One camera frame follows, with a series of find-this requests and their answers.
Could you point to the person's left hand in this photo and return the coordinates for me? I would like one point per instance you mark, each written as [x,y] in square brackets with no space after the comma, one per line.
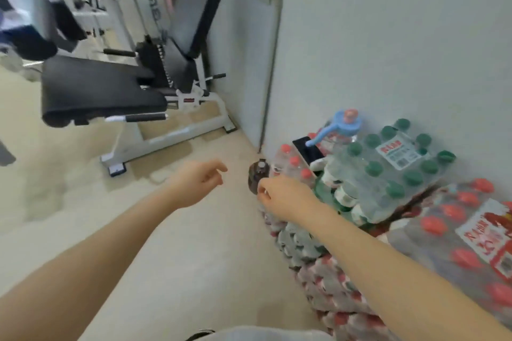
[196,183]

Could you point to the person's right hand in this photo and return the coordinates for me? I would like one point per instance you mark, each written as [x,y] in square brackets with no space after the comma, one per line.
[288,197]

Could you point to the person's right forearm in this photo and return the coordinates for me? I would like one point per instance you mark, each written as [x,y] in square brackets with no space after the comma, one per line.
[400,273]

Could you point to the person's left forearm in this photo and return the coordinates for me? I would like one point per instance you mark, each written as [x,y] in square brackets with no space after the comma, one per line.
[88,265]

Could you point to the person's black striped trousers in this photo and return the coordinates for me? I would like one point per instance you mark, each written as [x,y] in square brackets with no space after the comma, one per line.
[200,334]

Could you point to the dark water jug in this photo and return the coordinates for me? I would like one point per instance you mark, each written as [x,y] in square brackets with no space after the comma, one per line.
[256,177]

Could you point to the black phone pink case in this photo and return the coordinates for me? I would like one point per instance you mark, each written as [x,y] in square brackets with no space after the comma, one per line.
[308,155]

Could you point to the black weight bench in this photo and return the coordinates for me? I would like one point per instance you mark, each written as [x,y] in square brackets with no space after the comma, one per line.
[160,137]

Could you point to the blue lidded water jug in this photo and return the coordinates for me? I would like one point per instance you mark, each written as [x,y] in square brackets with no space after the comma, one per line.
[344,123]

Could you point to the stack of bottled water packs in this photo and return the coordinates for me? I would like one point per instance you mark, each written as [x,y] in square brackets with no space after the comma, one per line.
[400,193]

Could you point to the black seat pad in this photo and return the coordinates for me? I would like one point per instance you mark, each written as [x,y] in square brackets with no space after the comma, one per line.
[100,89]

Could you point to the black backrest pad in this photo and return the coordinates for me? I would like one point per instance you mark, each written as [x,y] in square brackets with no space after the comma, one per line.
[198,5]

